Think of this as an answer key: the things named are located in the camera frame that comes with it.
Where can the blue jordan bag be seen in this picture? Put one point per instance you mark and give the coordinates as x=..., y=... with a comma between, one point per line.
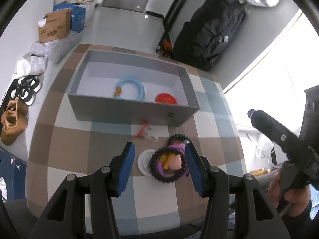
x=13, y=173

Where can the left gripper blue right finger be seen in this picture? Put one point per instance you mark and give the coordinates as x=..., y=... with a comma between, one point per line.
x=213, y=183

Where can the white round pin badge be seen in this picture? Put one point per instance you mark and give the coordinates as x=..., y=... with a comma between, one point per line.
x=143, y=161

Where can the brown shoes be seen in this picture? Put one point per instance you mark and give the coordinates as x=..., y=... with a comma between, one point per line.
x=14, y=121

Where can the blue cardboard box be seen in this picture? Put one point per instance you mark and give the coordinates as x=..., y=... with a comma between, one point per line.
x=77, y=15

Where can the right hand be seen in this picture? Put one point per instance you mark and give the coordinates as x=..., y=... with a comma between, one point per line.
x=299, y=197

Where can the black backpack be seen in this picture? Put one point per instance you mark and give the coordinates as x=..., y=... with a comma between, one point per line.
x=212, y=27

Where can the grey open cardboard box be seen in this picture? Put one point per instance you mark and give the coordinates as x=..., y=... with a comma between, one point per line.
x=117, y=87

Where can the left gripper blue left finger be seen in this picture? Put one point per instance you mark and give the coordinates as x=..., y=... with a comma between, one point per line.
x=108, y=182

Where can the black white sandals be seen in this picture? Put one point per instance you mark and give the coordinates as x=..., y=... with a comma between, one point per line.
x=25, y=89

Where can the brown cardboard box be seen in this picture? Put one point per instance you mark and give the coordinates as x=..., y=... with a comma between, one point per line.
x=55, y=25

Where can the clear plastic bags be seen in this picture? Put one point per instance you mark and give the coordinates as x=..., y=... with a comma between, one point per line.
x=36, y=61

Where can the red clear plastic packet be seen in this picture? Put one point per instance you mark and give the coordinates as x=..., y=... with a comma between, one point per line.
x=146, y=132

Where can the checkered tablecloth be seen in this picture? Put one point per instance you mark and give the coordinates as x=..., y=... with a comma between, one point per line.
x=62, y=145

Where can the red round disc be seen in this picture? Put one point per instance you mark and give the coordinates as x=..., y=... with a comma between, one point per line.
x=165, y=98

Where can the pink pig charm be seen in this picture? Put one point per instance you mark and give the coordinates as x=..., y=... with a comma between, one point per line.
x=171, y=161

